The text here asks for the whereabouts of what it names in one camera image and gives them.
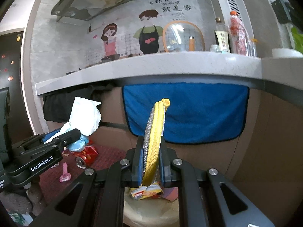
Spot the black cloth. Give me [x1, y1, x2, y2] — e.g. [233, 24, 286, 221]
[43, 85, 113, 123]

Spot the pink plastic piece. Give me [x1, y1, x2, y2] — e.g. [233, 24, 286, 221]
[60, 162, 71, 183]

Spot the red drink bottle orange cap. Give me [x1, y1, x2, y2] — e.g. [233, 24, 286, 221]
[229, 11, 249, 56]

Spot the orange rimmed splatter screen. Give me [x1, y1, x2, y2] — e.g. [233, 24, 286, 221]
[162, 21, 205, 52]

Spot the round yellow scrubber pad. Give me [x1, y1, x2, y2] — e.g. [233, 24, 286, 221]
[142, 98, 170, 187]

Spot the sauce bottle with label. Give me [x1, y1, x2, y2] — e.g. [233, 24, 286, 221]
[214, 17, 231, 53]

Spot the crushed red soda can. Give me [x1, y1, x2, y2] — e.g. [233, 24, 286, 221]
[74, 145, 99, 169]

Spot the red plaid tablecloth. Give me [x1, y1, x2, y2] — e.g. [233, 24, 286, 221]
[39, 145, 126, 204]

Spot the blue towel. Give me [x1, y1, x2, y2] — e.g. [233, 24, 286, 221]
[122, 82, 250, 145]

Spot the white tissue paper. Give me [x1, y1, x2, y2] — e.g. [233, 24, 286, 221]
[44, 97, 101, 152]

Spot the red snack wrapper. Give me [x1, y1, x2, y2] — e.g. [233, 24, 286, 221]
[130, 182, 163, 200]

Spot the grey kitchen countertop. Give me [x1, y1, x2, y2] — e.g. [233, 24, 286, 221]
[35, 51, 302, 95]

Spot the beige trash bin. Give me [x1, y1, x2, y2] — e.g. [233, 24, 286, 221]
[123, 187, 179, 226]

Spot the black refrigerator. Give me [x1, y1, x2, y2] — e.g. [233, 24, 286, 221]
[0, 30, 24, 93]

